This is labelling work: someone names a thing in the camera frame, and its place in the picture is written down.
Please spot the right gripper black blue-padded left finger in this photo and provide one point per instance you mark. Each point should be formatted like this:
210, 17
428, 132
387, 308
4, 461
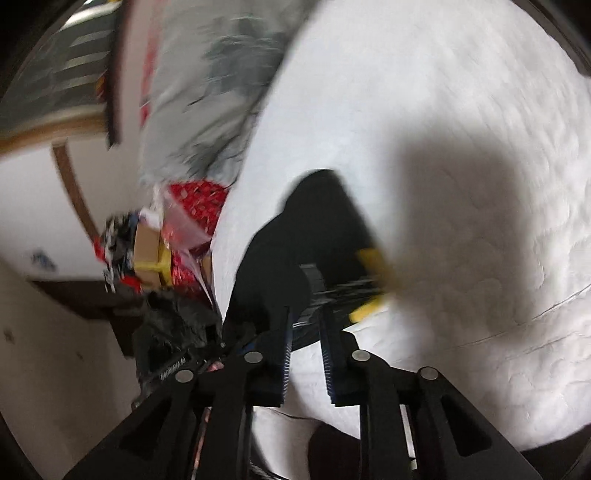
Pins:
198, 423

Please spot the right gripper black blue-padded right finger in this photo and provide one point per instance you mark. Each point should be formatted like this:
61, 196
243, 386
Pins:
414, 425

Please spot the black pants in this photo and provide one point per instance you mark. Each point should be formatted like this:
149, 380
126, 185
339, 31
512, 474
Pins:
319, 225

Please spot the brown cardboard box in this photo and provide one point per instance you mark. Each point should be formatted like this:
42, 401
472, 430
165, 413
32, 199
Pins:
151, 259

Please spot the pile of clothes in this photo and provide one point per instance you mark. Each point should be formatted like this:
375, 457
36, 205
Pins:
114, 247

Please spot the red patterned quilt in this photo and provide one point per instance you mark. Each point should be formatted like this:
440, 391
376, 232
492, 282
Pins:
191, 211

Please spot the white quilted bedspread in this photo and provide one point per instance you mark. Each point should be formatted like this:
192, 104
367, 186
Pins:
461, 133

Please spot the window with bars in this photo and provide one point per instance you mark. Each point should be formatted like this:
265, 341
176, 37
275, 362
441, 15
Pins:
64, 77

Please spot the grey floral pillow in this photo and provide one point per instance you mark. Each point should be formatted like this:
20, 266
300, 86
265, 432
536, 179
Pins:
214, 63

